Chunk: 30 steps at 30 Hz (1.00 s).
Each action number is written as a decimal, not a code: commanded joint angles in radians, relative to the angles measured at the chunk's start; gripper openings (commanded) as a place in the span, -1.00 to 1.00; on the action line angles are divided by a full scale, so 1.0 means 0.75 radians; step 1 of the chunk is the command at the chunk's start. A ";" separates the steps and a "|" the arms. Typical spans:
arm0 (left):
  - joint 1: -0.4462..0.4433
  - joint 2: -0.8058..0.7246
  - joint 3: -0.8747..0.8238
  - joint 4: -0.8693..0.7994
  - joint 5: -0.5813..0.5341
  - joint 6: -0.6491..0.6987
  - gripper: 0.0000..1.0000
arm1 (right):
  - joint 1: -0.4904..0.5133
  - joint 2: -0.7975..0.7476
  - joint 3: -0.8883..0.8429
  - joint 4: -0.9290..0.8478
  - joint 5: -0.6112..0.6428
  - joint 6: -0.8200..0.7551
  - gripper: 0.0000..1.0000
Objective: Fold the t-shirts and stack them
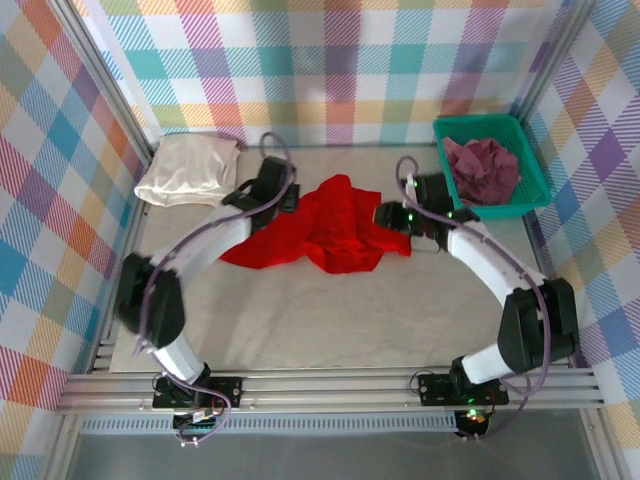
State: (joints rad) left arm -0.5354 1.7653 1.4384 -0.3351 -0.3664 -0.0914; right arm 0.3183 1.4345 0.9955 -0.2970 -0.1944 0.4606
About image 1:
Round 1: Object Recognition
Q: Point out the aluminium frame post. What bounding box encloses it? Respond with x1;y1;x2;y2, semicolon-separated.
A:
47;0;154;374
512;0;609;374

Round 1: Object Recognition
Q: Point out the red t-shirt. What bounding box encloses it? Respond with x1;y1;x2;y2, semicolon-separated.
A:
218;173;412;275

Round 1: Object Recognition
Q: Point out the grey slotted cable duct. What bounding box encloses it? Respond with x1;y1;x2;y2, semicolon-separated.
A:
79;417;461;435

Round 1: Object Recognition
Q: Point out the aluminium frame rail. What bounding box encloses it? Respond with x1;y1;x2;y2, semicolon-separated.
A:
54;368;607;414

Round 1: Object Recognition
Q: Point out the cream folded t-shirt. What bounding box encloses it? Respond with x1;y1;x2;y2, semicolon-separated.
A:
133;133;241;209

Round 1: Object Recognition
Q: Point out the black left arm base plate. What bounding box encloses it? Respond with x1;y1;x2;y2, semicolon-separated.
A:
152;375;244;409

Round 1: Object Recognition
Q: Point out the teal plastic basket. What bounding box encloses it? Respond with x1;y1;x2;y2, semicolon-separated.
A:
432;113;554;221

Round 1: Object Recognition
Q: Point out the maroon crumpled t-shirt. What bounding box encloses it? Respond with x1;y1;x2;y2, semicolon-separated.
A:
442;135;524;207

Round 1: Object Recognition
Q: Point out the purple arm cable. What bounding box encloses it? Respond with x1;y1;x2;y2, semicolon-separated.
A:
130;131;301;359
395;155;556;444

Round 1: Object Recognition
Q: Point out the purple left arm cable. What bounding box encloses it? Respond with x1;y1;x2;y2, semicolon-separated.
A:
130;131;301;359

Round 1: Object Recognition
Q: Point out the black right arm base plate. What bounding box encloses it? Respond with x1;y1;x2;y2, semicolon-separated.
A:
417;372;510;407

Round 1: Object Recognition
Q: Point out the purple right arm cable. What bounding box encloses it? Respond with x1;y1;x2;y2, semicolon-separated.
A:
395;155;556;444

